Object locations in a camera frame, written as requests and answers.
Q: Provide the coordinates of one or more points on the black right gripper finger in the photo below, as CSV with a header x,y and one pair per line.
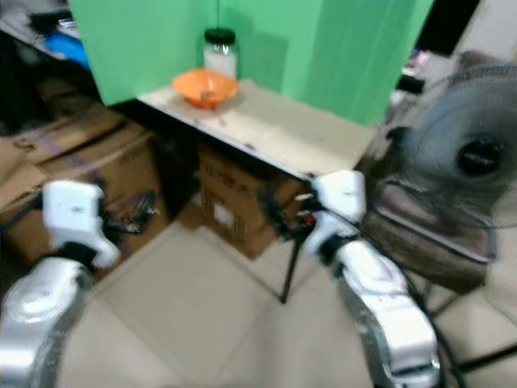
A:
x,y
275,214

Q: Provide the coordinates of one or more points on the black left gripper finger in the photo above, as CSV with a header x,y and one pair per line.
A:
x,y
144,212

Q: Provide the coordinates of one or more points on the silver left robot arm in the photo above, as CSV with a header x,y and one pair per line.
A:
x,y
36,323

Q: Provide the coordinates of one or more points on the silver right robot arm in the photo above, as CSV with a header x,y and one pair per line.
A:
x,y
388,307

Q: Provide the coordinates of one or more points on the white labelled cardboard box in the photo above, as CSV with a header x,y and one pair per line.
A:
x,y
238,202

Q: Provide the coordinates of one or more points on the metal framed table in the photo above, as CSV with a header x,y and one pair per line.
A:
x,y
288,275

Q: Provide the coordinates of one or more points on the beige burlap table cloth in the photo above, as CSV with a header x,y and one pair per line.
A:
x,y
283,129

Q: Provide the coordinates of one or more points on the large printed cardboard box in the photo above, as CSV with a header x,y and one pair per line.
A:
x,y
48,158

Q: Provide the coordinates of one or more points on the orange bowl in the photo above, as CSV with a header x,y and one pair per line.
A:
x,y
190,83

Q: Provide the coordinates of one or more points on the green backdrop board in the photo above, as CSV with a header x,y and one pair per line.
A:
x,y
323,56
141,44

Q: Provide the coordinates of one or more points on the black lidded glass jar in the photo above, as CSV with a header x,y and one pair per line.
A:
x,y
220,56

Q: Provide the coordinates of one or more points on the black floor fan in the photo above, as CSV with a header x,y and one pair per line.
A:
x,y
460,153

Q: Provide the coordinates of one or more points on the blue plastic item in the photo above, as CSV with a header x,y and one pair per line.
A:
x,y
71,48

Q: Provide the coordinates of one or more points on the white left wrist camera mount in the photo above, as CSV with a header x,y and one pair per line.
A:
x,y
77,214

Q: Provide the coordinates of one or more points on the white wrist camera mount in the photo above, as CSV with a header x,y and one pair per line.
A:
x,y
77,214
341,198

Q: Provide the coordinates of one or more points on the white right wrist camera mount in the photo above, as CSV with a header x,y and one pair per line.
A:
x,y
341,198

